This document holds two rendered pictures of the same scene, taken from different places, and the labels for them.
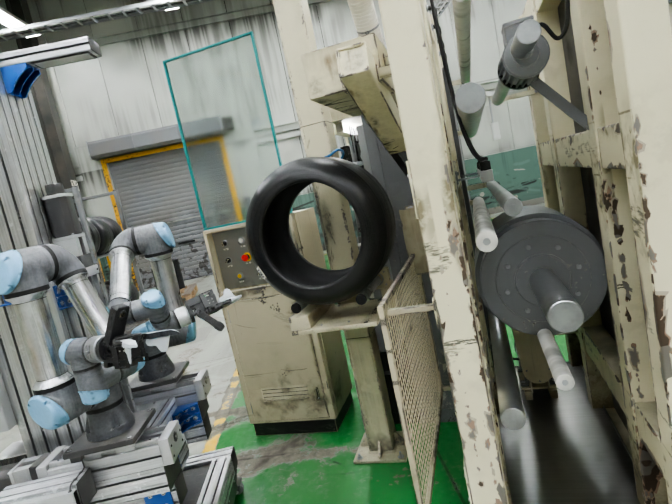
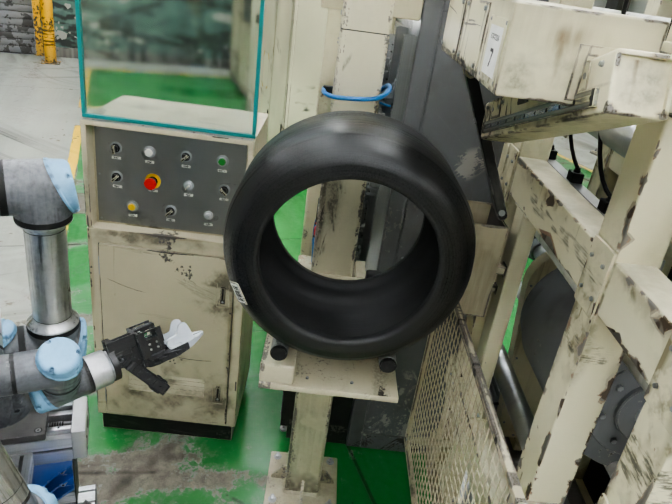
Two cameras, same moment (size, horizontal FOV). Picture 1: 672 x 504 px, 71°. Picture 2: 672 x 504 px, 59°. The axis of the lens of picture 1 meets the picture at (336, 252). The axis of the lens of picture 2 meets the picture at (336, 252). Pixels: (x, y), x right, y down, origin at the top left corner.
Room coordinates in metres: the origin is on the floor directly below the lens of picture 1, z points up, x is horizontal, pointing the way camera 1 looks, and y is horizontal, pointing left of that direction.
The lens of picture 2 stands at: (0.71, 0.53, 1.79)
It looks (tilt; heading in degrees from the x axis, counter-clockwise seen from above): 26 degrees down; 340
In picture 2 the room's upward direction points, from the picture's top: 8 degrees clockwise
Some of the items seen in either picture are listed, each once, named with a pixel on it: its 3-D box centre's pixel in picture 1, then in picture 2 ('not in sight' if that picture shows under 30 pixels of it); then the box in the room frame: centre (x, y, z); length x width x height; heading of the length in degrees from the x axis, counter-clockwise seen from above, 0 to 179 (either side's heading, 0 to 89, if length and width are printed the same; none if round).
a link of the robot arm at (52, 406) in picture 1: (42, 337); not in sight; (1.39, 0.91, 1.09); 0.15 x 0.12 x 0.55; 156
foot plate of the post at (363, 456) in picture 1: (383, 444); (302, 478); (2.28, -0.03, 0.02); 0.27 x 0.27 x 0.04; 73
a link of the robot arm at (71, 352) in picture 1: (82, 351); not in sight; (1.33, 0.77, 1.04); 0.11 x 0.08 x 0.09; 67
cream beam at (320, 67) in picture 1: (360, 83); (526, 40); (1.83, -0.22, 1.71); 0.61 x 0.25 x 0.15; 163
